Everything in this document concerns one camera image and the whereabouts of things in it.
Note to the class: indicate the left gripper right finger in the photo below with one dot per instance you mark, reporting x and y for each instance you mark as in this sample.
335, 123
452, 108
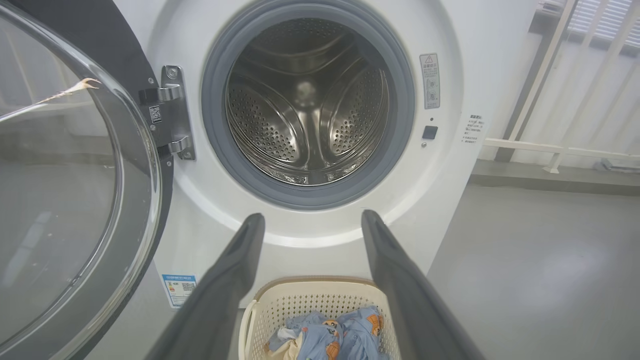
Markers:
415, 310

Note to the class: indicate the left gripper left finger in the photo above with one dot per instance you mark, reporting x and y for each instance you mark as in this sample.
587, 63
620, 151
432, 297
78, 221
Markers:
220, 300

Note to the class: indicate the blue bear-print garment cream lining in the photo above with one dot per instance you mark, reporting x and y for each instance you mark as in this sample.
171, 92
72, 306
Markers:
312, 337

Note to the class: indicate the black round glass washer door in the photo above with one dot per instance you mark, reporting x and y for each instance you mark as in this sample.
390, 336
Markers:
75, 200

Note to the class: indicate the white front-load washing machine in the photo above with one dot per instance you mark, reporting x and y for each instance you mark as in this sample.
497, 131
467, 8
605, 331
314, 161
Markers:
450, 200

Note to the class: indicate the blue energy label sticker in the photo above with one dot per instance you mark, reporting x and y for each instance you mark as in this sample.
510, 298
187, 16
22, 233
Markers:
178, 291

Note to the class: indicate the cream perforated laundry basket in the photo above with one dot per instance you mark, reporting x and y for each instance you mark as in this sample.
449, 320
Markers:
310, 297

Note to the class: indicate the small printed text sticker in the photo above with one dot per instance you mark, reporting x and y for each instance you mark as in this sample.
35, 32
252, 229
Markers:
472, 130

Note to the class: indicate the white metal railing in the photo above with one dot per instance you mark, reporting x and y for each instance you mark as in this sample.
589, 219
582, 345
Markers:
550, 149

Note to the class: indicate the grey gasket and steel drum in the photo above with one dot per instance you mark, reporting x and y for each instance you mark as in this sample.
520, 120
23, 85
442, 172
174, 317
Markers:
307, 100

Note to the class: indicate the grey warning sticker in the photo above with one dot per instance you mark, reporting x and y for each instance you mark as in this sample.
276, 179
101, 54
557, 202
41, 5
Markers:
430, 82

